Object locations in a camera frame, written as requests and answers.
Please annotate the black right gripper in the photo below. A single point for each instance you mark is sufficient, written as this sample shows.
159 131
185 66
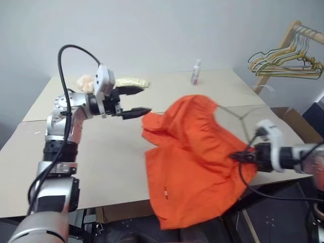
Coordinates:
263 157

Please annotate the black metal table frame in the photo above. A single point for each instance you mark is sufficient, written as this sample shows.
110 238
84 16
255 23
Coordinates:
86 220

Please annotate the pale yellow plastic packet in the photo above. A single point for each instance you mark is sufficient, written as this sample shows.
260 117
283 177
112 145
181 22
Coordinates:
131 82

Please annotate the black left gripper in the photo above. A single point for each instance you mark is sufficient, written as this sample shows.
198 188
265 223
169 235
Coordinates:
112 105

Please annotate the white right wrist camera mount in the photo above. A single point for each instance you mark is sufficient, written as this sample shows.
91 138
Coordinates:
274 136

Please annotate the open brown cardboard box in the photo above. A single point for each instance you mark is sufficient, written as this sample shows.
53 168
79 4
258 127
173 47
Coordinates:
293 119

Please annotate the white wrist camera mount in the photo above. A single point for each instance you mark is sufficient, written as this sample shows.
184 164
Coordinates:
274 136
103 78

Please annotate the wooden clothes rack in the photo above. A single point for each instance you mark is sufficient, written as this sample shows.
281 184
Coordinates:
287 38

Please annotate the flat brown cardboard sheet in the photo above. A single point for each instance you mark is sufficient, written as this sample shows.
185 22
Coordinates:
121 211

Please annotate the orange shorts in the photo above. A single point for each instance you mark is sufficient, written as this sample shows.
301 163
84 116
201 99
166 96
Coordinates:
192 157

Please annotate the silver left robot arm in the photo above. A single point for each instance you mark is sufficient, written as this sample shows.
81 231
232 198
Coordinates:
58 126

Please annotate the black box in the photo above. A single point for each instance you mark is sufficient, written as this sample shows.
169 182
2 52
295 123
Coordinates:
315 114

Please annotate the peach fluffy bath puff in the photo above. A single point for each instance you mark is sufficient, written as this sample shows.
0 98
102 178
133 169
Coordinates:
85 83

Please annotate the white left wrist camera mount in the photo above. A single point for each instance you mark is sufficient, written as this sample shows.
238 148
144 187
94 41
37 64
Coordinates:
103 78

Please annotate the white bottle pink label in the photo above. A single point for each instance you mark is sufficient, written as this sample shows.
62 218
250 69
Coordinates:
196 73

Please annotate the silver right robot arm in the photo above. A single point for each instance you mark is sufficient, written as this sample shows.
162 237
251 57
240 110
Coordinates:
303 154

